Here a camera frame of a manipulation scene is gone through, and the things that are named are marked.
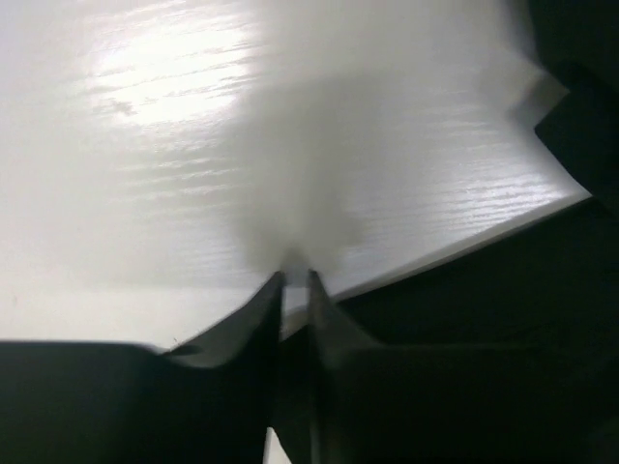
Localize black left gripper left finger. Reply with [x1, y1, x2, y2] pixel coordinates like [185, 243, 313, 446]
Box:
[1, 273, 283, 463]

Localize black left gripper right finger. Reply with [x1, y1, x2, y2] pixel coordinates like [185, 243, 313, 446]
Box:
[308, 271, 435, 463]

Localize black shorts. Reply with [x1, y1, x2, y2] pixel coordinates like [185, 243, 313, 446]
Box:
[275, 0, 619, 464]

